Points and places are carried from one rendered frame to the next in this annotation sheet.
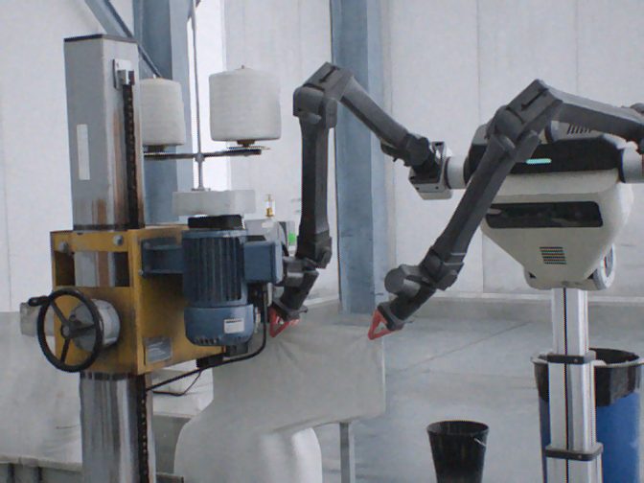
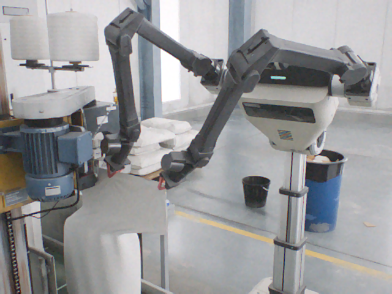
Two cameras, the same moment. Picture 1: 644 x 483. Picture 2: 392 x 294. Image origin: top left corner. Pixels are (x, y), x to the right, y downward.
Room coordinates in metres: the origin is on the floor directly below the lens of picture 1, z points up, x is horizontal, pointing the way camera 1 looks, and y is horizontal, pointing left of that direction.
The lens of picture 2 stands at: (1.08, -0.40, 1.58)
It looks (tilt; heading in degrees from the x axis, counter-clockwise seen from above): 14 degrees down; 5
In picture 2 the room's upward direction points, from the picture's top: straight up
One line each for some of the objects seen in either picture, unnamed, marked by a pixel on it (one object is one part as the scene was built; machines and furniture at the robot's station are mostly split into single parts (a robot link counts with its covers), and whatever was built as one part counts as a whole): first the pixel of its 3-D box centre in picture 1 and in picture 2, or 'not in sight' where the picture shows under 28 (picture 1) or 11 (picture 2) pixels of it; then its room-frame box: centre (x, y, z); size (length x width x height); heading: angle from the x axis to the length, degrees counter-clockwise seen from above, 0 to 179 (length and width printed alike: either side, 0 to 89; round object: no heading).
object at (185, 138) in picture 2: not in sight; (176, 136); (6.06, 0.32, 0.44); 0.68 x 0.44 x 0.15; 149
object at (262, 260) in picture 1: (264, 266); (76, 150); (2.29, 0.11, 1.25); 0.10 x 0.08 x 0.12; 174
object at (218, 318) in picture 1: (218, 286); (48, 161); (2.30, 0.21, 1.21); 0.15 x 0.15 x 0.25
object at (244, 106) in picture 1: (244, 106); (73, 38); (2.43, 0.15, 1.61); 0.17 x 0.17 x 0.17
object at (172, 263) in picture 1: (175, 257); (21, 139); (2.31, 0.30, 1.27); 0.12 x 0.09 x 0.09; 149
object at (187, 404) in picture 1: (203, 399); (146, 156); (5.53, 0.61, 0.32); 0.66 x 0.43 x 0.15; 151
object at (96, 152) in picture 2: not in sight; (95, 157); (2.58, 0.15, 1.14); 0.05 x 0.04 x 0.16; 149
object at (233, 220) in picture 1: (215, 222); (44, 119); (2.30, 0.21, 1.35); 0.12 x 0.12 x 0.04
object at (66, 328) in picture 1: (68, 330); not in sight; (2.21, 0.52, 1.13); 0.18 x 0.11 x 0.18; 59
